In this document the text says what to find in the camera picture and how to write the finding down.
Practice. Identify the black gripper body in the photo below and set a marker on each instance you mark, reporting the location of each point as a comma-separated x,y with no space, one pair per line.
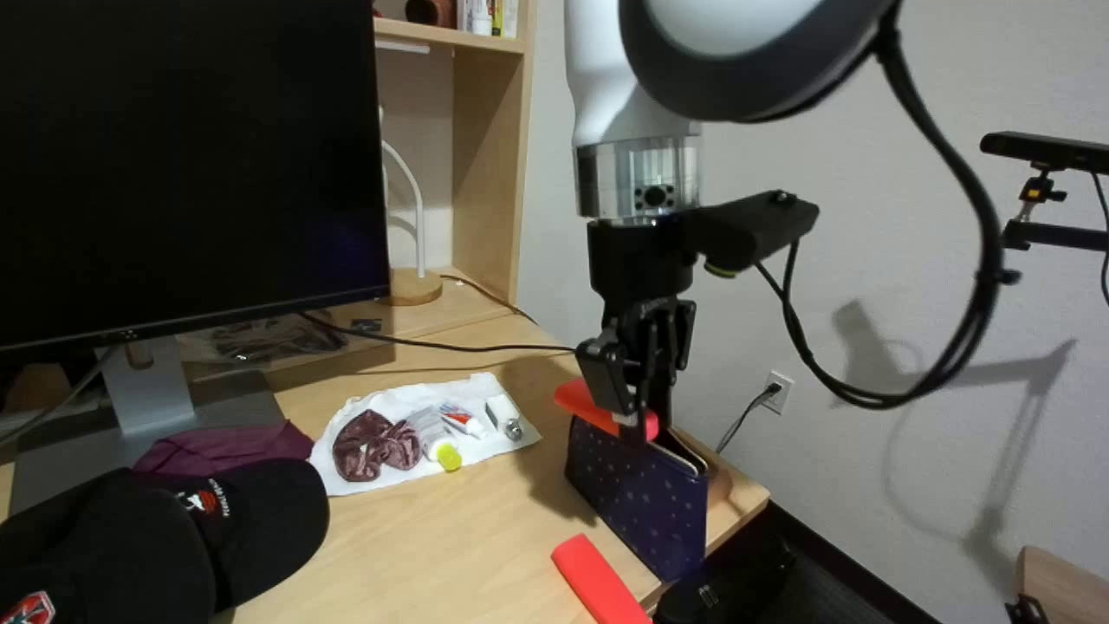
639,272

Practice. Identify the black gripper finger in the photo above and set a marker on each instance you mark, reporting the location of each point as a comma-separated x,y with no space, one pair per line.
671,334
600,364

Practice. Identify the orange block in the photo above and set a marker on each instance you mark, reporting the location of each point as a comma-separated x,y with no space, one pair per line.
577,400
594,582

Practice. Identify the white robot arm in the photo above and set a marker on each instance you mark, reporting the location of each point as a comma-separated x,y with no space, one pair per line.
647,75

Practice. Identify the wooden desk hutch shelf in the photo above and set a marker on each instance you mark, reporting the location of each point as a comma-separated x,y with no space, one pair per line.
455,107

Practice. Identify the navy star-pattern pouch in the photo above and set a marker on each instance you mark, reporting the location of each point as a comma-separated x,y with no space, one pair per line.
654,496

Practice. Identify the black laptop bag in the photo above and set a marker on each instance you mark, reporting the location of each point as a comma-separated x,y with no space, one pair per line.
779,569

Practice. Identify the maroon cloth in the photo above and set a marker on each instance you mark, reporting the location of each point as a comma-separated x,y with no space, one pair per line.
208,451

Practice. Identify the black computer monitor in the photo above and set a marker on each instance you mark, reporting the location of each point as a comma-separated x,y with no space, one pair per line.
183,163

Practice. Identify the black cap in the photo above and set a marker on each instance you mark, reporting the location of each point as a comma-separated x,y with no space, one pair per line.
147,550

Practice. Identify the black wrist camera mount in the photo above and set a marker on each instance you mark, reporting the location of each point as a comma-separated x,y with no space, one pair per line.
741,235

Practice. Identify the white wall outlet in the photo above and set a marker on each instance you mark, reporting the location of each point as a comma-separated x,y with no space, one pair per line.
779,389

